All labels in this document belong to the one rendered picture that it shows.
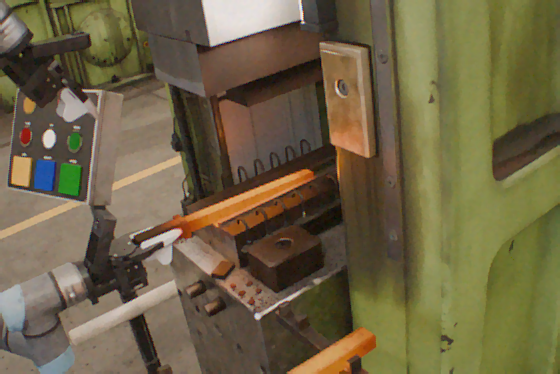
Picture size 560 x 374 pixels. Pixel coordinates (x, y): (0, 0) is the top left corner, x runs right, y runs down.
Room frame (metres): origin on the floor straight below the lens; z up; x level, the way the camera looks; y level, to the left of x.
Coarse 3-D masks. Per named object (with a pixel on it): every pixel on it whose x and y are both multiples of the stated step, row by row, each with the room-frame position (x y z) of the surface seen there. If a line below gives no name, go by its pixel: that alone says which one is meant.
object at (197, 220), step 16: (288, 176) 1.16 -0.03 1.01; (304, 176) 1.15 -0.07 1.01; (256, 192) 1.10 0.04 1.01; (272, 192) 1.11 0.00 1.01; (208, 208) 1.06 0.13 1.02; (224, 208) 1.05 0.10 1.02; (240, 208) 1.07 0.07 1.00; (176, 224) 1.00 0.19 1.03; (192, 224) 1.01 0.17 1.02; (208, 224) 1.03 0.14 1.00; (144, 240) 0.96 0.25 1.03
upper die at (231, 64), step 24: (288, 24) 1.08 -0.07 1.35; (168, 48) 1.08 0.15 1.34; (192, 48) 1.00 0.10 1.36; (216, 48) 1.00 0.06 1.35; (240, 48) 1.03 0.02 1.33; (264, 48) 1.05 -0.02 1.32; (288, 48) 1.08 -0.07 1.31; (312, 48) 1.11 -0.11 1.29; (168, 72) 1.10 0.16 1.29; (192, 72) 1.01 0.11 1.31; (216, 72) 1.00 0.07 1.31; (240, 72) 1.02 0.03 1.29; (264, 72) 1.05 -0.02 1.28
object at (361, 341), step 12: (348, 336) 0.64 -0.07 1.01; (360, 336) 0.63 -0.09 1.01; (372, 336) 0.63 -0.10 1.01; (336, 348) 0.62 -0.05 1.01; (348, 348) 0.61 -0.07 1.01; (360, 348) 0.62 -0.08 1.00; (372, 348) 0.63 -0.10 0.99; (312, 360) 0.60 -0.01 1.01; (324, 360) 0.60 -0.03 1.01; (336, 360) 0.60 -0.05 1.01; (288, 372) 0.59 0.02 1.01; (300, 372) 0.58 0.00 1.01; (312, 372) 0.58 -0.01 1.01; (324, 372) 0.58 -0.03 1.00; (336, 372) 0.59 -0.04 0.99
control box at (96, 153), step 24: (24, 96) 1.55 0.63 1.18; (96, 96) 1.40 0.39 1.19; (120, 96) 1.45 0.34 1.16; (24, 120) 1.52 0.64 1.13; (48, 120) 1.47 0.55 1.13; (96, 120) 1.37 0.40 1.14; (24, 144) 1.48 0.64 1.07; (96, 144) 1.35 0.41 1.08; (96, 168) 1.33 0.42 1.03; (48, 192) 1.37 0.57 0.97; (96, 192) 1.31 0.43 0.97
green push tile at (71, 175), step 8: (64, 168) 1.36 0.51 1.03; (72, 168) 1.34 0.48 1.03; (80, 168) 1.33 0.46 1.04; (64, 176) 1.35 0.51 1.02; (72, 176) 1.33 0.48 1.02; (80, 176) 1.32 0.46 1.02; (64, 184) 1.34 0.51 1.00; (72, 184) 1.32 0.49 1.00; (80, 184) 1.32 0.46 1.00; (64, 192) 1.33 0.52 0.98; (72, 192) 1.31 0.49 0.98
